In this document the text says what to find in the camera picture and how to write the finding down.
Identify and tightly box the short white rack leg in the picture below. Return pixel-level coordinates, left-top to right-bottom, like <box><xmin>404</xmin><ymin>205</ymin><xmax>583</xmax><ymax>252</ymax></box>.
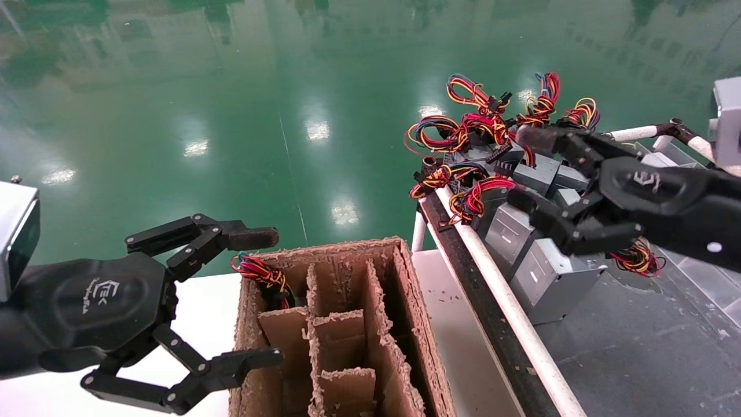
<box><xmin>410</xmin><ymin>210</ymin><xmax>428</xmax><ymax>253</ymax></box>

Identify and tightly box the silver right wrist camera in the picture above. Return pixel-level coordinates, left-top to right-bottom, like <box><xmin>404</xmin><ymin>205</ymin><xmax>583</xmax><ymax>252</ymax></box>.
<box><xmin>709</xmin><ymin>76</ymin><xmax>741</xmax><ymax>170</ymax></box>

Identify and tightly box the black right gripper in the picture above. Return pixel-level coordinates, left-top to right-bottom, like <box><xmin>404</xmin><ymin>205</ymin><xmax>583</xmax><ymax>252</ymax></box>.
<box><xmin>507</xmin><ymin>125</ymin><xmax>741</xmax><ymax>273</ymax></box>

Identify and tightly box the clear plastic divider tray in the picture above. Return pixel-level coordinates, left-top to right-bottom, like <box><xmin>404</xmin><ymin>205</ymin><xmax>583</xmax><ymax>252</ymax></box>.
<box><xmin>634</xmin><ymin>141</ymin><xmax>741</xmax><ymax>328</ymax></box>

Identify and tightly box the brown cardboard divider box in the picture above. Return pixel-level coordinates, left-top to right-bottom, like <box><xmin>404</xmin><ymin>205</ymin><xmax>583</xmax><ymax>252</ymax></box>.
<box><xmin>227</xmin><ymin>236</ymin><xmax>455</xmax><ymax>417</ymax></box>

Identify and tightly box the long white rack pipe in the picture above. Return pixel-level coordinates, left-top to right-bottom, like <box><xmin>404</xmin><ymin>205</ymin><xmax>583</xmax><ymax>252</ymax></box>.
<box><xmin>433</xmin><ymin>186</ymin><xmax>586</xmax><ymax>417</ymax></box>

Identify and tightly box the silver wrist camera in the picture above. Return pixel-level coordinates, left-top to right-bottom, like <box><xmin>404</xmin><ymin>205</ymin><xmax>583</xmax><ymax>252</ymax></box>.
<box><xmin>0</xmin><ymin>177</ymin><xmax>41</xmax><ymax>303</ymax></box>
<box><xmin>709</xmin><ymin>76</ymin><xmax>741</xmax><ymax>170</ymax></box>

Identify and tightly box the small white box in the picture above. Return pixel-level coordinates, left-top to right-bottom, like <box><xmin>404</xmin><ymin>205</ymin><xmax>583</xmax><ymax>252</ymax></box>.
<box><xmin>641</xmin><ymin>152</ymin><xmax>678</xmax><ymax>169</ymax></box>

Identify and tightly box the black pipe corner connector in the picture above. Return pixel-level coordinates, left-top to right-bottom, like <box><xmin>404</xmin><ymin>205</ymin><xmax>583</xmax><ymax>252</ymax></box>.
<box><xmin>656</xmin><ymin>118</ymin><xmax>698</xmax><ymax>147</ymax></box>

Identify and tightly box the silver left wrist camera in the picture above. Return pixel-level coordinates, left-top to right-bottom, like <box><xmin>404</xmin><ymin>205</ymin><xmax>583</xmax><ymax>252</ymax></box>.
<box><xmin>0</xmin><ymin>177</ymin><xmax>41</xmax><ymax>303</ymax></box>

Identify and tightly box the white rail frame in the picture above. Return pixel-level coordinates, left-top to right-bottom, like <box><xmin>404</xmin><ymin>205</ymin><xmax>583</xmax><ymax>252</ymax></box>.
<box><xmin>417</xmin><ymin>194</ymin><xmax>559</xmax><ymax>417</ymax></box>

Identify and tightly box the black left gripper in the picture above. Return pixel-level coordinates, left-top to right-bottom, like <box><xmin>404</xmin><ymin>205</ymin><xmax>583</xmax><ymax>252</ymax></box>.
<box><xmin>14</xmin><ymin>213</ymin><xmax>285</xmax><ymax>416</ymax></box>

